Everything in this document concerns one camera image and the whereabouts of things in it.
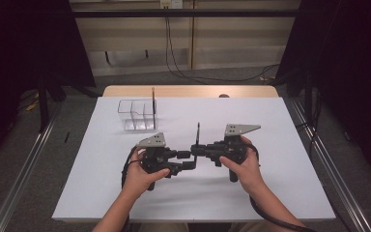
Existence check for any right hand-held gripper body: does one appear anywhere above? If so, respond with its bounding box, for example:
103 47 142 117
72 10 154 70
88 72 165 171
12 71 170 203
206 124 262 184

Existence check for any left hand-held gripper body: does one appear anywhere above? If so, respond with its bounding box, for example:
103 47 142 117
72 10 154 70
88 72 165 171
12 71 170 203
137 131 184 191

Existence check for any clear plastic organizer box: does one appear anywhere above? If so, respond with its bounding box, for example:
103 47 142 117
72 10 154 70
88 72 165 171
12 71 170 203
117 99 158 131

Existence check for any black gold makeup brush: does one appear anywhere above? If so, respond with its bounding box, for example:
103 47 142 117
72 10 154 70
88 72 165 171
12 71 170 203
151 86 157 130

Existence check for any person's left hand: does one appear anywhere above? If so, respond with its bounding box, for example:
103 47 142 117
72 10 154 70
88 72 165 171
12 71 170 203
122 146 172 198

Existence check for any person's right hand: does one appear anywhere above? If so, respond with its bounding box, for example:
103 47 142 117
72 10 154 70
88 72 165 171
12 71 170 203
219 135 266 195

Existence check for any white table mat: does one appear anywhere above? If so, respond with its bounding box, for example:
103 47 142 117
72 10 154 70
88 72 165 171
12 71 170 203
51 96 336 223

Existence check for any black metal stand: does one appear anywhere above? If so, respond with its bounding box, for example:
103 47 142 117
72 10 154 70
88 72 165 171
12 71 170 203
37 75 51 133

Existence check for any beige office desk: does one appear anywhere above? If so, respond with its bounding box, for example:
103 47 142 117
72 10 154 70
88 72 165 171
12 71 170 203
69 0 302 77

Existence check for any black curtain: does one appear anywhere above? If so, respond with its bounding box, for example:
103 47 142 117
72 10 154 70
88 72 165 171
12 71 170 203
274 0 371 187
0 0 97 172

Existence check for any left hand-held gripper black cable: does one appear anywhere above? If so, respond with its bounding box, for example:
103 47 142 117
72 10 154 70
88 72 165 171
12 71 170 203
121 146 141 232

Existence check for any black power cable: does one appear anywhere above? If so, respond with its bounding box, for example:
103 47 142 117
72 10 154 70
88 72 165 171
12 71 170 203
164 8 195 80
167 15 281 83

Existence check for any metal floor rail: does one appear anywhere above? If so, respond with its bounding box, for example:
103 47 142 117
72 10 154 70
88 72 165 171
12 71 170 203
0 102 63 232
289 96 371 232

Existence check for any white wall socket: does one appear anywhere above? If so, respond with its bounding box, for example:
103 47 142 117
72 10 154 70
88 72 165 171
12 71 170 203
159 0 185 10

